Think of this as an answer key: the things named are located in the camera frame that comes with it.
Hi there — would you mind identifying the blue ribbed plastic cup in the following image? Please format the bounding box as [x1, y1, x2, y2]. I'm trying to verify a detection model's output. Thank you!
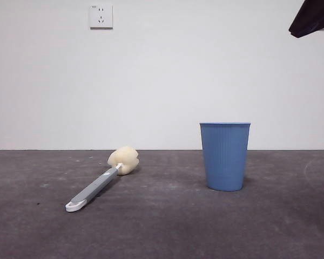
[199, 121, 252, 192]

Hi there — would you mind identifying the grey cup brush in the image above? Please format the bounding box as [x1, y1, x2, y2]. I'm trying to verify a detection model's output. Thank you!
[65, 146, 140, 214]

